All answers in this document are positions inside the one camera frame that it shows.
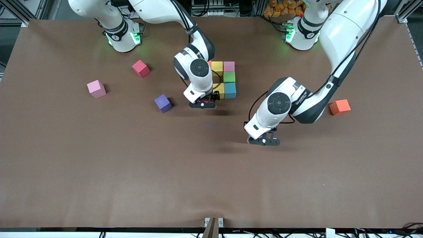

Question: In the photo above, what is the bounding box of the black right camera mount bracket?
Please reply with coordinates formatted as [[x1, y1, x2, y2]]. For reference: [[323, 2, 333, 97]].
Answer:
[[188, 100, 217, 110]]

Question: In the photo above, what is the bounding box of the bag of orange items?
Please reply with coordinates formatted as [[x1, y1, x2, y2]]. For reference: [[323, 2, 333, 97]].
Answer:
[[263, 0, 306, 18]]

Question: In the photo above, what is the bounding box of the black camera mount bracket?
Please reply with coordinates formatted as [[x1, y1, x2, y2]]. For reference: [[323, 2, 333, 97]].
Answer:
[[248, 131, 281, 146], [188, 100, 217, 110]]

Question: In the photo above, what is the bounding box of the brown paper table cover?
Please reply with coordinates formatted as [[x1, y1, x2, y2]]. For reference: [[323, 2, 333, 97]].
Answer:
[[0, 16, 423, 229]]

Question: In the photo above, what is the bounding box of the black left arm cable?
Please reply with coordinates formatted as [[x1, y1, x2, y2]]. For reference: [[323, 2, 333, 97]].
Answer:
[[249, 91, 296, 125]]

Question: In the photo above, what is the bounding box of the aluminium frame profile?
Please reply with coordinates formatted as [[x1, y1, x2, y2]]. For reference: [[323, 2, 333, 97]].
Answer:
[[7, 0, 55, 27], [395, 0, 423, 24]]

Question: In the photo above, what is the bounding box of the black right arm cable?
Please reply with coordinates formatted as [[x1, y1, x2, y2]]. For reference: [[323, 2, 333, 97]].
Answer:
[[211, 71, 222, 91]]

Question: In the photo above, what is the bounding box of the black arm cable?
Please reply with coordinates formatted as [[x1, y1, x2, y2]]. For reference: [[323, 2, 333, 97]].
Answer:
[[249, 91, 296, 125], [211, 71, 222, 91]]

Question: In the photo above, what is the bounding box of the blue foam cube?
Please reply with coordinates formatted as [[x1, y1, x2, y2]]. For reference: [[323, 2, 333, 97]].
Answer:
[[224, 83, 237, 99]]

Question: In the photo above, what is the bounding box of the white power strip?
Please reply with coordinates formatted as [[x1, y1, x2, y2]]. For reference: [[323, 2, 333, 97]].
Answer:
[[192, 0, 228, 17], [127, 0, 166, 19]]

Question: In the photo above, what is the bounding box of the black left camera mount bracket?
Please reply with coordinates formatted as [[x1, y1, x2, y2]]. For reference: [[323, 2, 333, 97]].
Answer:
[[248, 131, 281, 146]]

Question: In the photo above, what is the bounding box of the metal table clamp bracket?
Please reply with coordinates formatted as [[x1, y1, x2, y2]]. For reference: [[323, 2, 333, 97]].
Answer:
[[202, 217, 224, 238]]

